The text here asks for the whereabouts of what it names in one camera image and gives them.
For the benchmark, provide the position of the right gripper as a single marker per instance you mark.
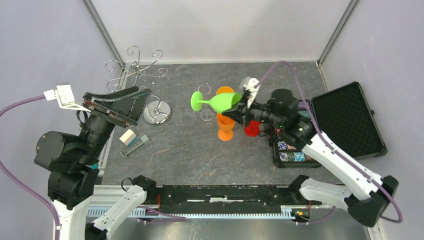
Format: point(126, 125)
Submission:
point(240, 112)

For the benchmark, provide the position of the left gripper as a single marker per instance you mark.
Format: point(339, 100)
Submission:
point(133, 108)

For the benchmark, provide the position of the green wine glass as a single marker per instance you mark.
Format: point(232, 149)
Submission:
point(219, 103)

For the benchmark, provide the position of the orange wine glass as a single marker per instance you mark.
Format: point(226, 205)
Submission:
point(226, 125)

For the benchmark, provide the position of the red wine glass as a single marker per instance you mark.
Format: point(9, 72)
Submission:
point(253, 129)

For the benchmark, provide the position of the yellow wine glass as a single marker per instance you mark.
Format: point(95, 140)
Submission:
point(224, 89)

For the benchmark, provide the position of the clear wine glass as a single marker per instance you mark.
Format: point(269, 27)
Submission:
point(206, 113)

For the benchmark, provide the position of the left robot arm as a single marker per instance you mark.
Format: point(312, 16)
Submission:
point(69, 159)

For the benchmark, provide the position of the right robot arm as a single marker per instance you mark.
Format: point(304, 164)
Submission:
point(364, 194)

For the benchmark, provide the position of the chrome wine glass rack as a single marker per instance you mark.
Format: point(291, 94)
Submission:
point(157, 111)

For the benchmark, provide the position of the beige and blue toy brick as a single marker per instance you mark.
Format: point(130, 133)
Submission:
point(128, 138)

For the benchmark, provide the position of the grey toy girder piece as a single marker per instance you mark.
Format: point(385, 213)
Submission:
point(141, 141)

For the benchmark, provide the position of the black poker chip case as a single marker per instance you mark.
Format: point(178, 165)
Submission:
point(345, 116)

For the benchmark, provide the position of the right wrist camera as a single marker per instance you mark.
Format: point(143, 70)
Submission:
point(252, 86)

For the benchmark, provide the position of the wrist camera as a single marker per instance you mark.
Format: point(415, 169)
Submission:
point(64, 95)
point(252, 86)

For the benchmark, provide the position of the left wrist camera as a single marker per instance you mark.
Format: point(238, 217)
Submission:
point(64, 95)

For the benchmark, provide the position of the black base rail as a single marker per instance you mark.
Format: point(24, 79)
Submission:
point(221, 199)

